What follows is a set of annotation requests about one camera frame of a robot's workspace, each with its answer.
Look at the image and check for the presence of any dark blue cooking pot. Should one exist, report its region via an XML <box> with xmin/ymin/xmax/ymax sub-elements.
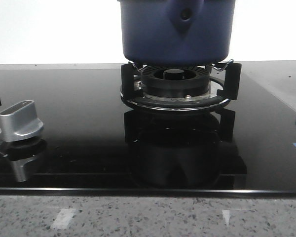
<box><xmin>119</xmin><ymin>0</ymin><xmax>235</xmax><ymax>66</ymax></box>

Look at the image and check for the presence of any black pot support grate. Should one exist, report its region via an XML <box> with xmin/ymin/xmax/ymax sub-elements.
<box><xmin>120</xmin><ymin>60</ymin><xmax>242</xmax><ymax>113</ymax></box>

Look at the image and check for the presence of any black gas burner head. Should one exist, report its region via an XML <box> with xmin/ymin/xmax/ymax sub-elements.
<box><xmin>141</xmin><ymin>66</ymin><xmax>210</xmax><ymax>98</ymax></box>

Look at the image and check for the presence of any black glass gas cooktop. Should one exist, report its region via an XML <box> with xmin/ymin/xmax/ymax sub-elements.
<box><xmin>0</xmin><ymin>61</ymin><xmax>296</xmax><ymax>198</ymax></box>

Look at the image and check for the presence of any silver stove control knob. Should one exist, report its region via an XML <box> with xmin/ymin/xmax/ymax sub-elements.
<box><xmin>0</xmin><ymin>100</ymin><xmax>44</xmax><ymax>142</ymax></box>

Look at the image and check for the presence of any metal wire pot reducer ring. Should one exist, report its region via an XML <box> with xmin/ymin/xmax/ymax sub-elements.
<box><xmin>127</xmin><ymin>59</ymin><xmax>235</xmax><ymax>73</ymax></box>

